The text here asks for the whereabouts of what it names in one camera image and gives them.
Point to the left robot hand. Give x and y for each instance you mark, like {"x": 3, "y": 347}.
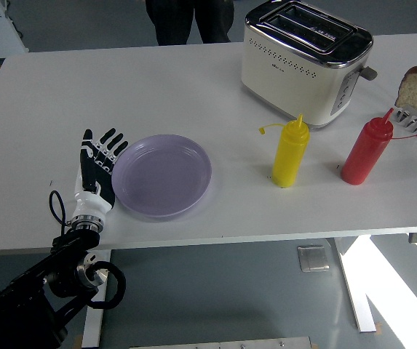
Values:
{"x": 91, "y": 196}

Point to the purple plastic plate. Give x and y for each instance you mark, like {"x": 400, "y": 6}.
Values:
{"x": 162, "y": 176}

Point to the cream two-slot toaster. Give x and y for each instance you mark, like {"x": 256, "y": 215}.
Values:
{"x": 288, "y": 83}

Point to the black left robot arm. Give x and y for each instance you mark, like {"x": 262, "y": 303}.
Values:
{"x": 30, "y": 291}

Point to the silver metal toast rack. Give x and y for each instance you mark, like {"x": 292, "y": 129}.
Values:
{"x": 415, "y": 123}

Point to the red squeeze bottle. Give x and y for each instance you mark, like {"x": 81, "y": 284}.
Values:
{"x": 364, "y": 156}

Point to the white table leg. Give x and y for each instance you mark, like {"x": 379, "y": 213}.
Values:
{"x": 95, "y": 327}
{"x": 357, "y": 294}

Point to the yellow squeeze bottle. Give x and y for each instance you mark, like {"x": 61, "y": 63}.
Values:
{"x": 288, "y": 156}

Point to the person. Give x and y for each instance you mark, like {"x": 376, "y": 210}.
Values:
{"x": 171, "y": 22}

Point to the metal floor socket cover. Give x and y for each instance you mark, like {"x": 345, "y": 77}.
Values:
{"x": 313, "y": 258}

